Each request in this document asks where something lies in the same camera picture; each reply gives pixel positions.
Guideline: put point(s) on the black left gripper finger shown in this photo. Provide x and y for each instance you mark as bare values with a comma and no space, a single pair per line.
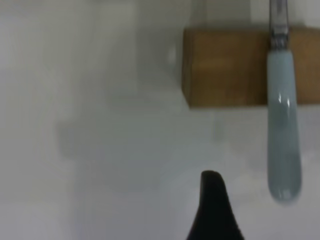
212,212

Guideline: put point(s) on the notched wooden rest block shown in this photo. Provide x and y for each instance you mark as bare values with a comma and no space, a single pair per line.
225,70

